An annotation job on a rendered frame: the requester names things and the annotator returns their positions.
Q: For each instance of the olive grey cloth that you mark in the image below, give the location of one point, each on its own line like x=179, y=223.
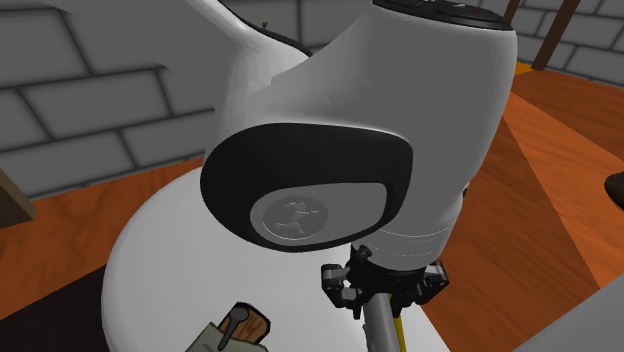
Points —
x=209, y=341

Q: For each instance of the dark brown round thing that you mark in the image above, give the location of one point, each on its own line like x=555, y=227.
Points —
x=616, y=192

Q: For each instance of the grey cylinder with yellow stripe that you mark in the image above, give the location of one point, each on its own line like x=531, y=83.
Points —
x=382, y=326

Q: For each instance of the brown box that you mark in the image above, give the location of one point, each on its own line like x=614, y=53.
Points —
x=12, y=204

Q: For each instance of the white round table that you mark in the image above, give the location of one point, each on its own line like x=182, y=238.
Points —
x=195, y=263

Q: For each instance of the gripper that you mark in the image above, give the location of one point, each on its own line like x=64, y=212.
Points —
x=385, y=284

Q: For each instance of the brown wooden furniture legs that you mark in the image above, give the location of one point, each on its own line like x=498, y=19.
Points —
x=553, y=34

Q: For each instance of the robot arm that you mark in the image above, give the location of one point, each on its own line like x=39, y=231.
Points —
x=380, y=97

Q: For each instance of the grey spoon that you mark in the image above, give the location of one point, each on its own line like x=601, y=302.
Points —
x=236, y=318

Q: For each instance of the brown wooden block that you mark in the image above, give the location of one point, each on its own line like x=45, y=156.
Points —
x=253, y=325

